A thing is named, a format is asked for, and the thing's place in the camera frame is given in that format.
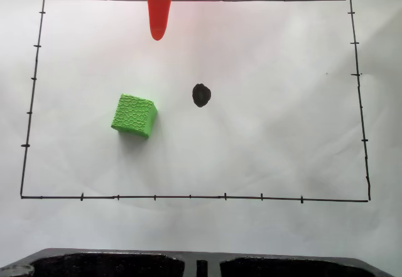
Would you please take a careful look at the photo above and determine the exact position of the black dot mark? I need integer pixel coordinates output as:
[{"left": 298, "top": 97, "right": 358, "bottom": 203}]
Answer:
[{"left": 192, "top": 83, "right": 212, "bottom": 108}]

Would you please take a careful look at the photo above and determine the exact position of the green textured cube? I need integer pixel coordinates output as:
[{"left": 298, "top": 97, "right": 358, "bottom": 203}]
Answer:
[{"left": 110, "top": 93, "right": 158, "bottom": 139}]

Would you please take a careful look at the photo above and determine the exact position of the white paper sheet drawn frame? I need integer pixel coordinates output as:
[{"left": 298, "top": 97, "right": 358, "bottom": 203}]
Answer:
[{"left": 0, "top": 0, "right": 402, "bottom": 261}]

